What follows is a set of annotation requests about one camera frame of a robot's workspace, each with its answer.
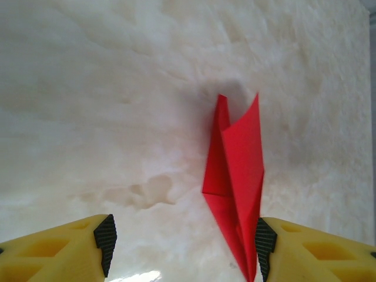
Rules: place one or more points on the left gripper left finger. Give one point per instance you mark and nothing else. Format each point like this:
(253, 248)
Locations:
(53, 258)

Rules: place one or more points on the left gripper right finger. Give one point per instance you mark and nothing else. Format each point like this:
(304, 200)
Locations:
(317, 258)

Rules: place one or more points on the red paper sheet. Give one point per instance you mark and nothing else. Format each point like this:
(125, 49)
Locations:
(241, 164)

